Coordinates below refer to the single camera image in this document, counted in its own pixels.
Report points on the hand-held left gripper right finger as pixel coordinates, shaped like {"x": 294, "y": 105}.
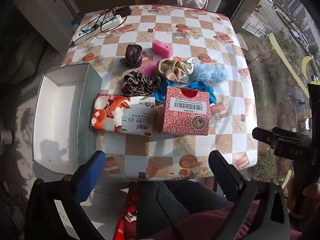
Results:
{"x": 222, "y": 167}

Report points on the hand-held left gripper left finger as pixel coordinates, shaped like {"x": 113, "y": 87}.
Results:
{"x": 91, "y": 172}

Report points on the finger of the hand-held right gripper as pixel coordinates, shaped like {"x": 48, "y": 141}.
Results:
{"x": 287, "y": 150}

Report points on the red patterned carton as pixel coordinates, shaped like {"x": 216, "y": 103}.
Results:
{"x": 185, "y": 120}

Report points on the white cardboard box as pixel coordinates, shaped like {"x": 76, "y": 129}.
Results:
{"x": 57, "y": 117}

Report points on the light blue fluffy cloth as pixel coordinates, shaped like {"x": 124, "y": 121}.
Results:
{"x": 210, "y": 73}

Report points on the blue plastic bag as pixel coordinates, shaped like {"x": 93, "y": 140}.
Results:
{"x": 160, "y": 95}
{"x": 211, "y": 93}

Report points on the leopard print scrunchie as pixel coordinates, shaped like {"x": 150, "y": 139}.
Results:
{"x": 140, "y": 85}

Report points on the beige knitted sock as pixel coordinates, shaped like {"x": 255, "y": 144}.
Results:
{"x": 170, "y": 70}

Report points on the pink sponge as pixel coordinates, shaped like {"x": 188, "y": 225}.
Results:
{"x": 148, "y": 68}
{"x": 162, "y": 48}

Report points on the dark purple knitted sock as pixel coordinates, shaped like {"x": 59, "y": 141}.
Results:
{"x": 132, "y": 55}

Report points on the person's right hand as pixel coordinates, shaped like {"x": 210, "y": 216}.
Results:
{"x": 315, "y": 192}

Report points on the person's dark trousers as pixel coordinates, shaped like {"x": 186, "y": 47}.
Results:
{"x": 190, "y": 200}

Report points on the floral tissue pack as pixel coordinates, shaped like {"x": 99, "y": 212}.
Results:
{"x": 120, "y": 120}

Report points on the person's maroon garment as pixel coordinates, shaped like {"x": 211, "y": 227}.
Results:
{"x": 200, "y": 226}

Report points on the red plastic stool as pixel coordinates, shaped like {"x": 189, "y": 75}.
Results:
{"x": 122, "y": 227}

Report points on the checkered tablecloth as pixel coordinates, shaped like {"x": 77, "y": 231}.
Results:
{"x": 160, "y": 145}

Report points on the white polka dot cloth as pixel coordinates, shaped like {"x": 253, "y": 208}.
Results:
{"x": 189, "y": 66}

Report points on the white bottle blue cap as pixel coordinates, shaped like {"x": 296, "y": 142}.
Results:
{"x": 75, "y": 27}

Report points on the white power strip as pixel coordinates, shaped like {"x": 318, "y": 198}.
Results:
{"x": 100, "y": 26}

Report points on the black power adapter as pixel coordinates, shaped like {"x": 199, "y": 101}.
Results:
{"x": 123, "y": 11}

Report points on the red broom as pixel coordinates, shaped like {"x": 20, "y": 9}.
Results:
{"x": 67, "y": 3}

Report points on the white cabinet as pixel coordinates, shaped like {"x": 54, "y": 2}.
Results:
{"x": 42, "y": 7}

